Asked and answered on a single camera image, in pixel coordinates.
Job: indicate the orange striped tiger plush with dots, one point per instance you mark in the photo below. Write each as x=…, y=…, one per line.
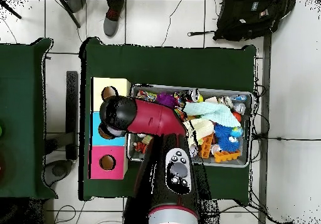
x=140, y=147

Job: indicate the clear plastic bottle blue label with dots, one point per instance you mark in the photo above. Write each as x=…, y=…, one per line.
x=117, y=131

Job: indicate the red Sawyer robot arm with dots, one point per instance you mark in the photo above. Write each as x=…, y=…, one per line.
x=153, y=118

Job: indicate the wooden box with three holes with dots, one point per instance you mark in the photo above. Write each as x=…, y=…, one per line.
x=107, y=171

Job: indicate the clear mesh bin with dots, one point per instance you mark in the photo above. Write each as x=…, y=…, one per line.
x=247, y=123

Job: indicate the purple spiky rubber ball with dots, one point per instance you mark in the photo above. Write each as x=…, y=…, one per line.
x=165, y=99

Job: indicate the crushed black can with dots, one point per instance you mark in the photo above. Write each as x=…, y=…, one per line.
x=193, y=94

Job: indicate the cream cloth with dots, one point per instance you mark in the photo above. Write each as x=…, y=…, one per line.
x=203, y=128

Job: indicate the dark green table cloth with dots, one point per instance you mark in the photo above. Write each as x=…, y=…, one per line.
x=20, y=108
x=175, y=66

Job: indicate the mint green cloth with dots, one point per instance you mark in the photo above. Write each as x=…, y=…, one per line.
x=215, y=113

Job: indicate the blue fuzzy toy with eyes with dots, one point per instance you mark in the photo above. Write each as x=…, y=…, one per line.
x=225, y=141

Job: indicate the black standing panel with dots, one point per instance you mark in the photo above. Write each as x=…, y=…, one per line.
x=72, y=114

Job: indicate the person's foot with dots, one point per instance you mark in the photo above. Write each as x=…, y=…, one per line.
x=76, y=5
x=111, y=23

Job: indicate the grey stand foot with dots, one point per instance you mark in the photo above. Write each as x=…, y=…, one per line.
x=59, y=170

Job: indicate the black backpack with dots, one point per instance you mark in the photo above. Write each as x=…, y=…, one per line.
x=250, y=20

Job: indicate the black tripod leg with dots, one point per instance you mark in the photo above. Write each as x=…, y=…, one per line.
x=71, y=15
x=11, y=11

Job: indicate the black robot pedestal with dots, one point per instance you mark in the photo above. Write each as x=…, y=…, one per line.
x=135, y=215

